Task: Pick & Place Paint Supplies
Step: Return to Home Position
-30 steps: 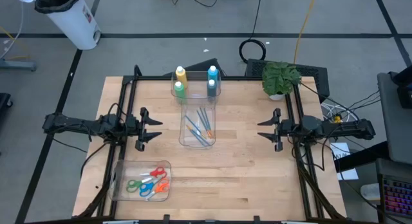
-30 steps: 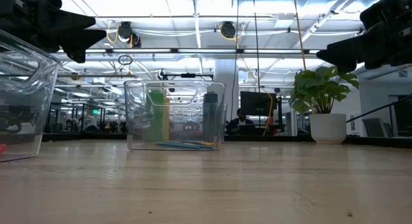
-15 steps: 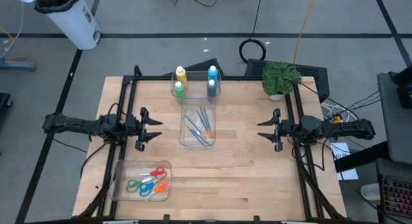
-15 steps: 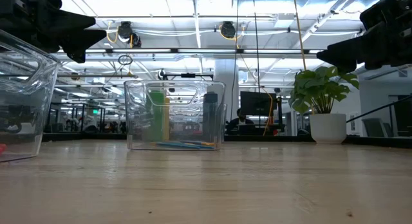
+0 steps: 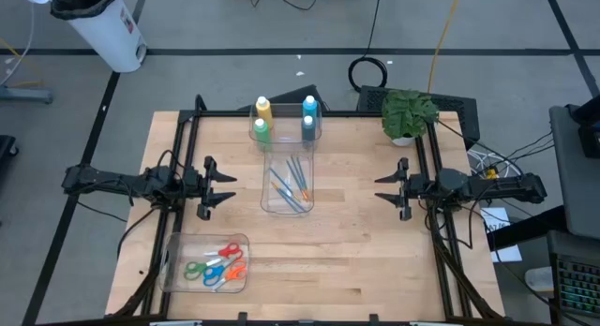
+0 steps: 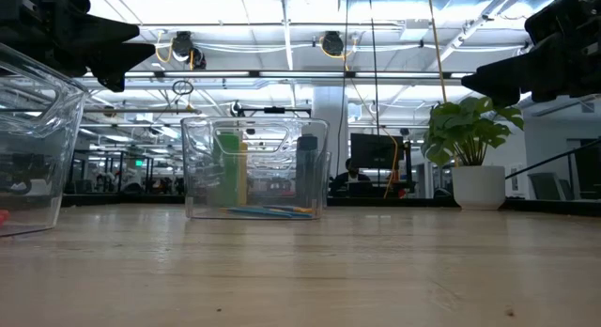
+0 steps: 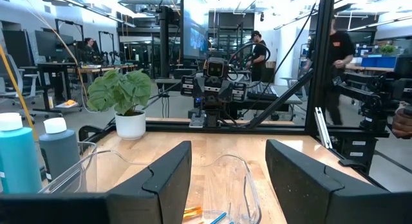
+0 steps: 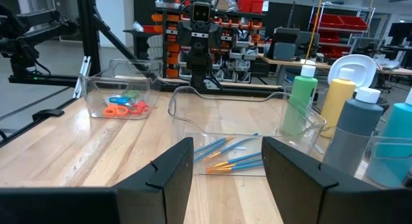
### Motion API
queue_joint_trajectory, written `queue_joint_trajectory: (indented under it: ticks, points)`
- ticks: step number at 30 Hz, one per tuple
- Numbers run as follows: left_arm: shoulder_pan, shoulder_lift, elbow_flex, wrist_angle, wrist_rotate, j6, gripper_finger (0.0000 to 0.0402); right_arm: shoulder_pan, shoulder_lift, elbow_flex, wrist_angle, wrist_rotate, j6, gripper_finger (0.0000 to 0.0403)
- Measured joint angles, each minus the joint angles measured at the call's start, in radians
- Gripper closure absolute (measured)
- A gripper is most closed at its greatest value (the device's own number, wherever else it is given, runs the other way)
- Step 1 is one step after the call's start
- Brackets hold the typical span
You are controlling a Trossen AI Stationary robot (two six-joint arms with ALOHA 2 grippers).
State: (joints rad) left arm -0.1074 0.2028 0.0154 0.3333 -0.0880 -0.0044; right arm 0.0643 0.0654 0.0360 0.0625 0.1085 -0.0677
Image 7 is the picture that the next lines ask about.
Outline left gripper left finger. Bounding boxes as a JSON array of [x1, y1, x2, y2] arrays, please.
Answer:
[[0, 140, 193, 224]]

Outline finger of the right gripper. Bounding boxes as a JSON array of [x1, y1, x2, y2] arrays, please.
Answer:
[[180, 75, 196, 97], [231, 81, 248, 104]]

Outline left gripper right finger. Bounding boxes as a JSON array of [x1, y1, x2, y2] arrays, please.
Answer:
[[265, 138, 412, 224]]

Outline grey paint bottle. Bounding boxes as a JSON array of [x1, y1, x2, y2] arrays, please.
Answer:
[[38, 117, 81, 183]]

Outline teal paint bottle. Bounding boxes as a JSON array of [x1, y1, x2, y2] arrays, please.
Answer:
[[0, 112, 43, 195]]

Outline black keyboard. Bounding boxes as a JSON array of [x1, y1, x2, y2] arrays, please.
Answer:
[[246, 82, 279, 101]]

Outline person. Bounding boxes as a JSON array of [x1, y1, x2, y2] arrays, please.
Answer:
[[82, 37, 99, 66], [245, 30, 268, 84], [302, 16, 357, 126]]

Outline black column stand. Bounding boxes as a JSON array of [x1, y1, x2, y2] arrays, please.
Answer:
[[156, 5, 172, 79]]

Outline black table clamp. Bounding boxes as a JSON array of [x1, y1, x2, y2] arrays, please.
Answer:
[[337, 158, 367, 169]]

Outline grey desk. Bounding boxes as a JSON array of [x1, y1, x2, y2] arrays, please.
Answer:
[[238, 93, 303, 122]]

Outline clear plastic storage bin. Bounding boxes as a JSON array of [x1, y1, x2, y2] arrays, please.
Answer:
[[37, 140, 98, 195], [41, 149, 263, 224]]

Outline large display screen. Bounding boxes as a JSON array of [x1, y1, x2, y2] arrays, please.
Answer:
[[179, 0, 210, 61]]

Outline black controller box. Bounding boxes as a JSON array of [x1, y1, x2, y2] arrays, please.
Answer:
[[337, 135, 377, 173]]

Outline green leafy plant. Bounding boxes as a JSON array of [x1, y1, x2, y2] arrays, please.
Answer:
[[86, 68, 153, 117]]

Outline silver aluminium strip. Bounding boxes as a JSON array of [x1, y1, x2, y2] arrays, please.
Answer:
[[314, 106, 335, 151]]

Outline white plant pot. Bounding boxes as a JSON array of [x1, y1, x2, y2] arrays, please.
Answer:
[[114, 109, 147, 142]]

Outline clear plastic bin left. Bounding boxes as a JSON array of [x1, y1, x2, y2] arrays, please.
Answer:
[[79, 0, 392, 169]]

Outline person's hand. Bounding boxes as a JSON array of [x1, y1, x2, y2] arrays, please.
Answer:
[[391, 103, 412, 140]]

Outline black desk monitor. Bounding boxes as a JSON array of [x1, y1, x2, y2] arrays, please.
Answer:
[[33, 30, 77, 62], [1, 29, 35, 69]]

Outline black desk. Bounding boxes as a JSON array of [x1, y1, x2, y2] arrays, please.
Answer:
[[19, 61, 83, 117]]

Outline blue storage bins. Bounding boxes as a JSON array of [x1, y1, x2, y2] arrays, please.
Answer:
[[360, 55, 398, 70]]

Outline small potted plant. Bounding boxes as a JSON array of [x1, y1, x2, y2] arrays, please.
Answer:
[[378, 43, 397, 57]]

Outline light office chair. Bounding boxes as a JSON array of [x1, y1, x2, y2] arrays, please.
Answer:
[[0, 53, 46, 111]]

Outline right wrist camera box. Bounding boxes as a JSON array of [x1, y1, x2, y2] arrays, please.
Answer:
[[205, 57, 227, 79]]

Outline yellow hanging cable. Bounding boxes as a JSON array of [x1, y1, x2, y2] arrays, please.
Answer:
[[0, 45, 37, 143]]

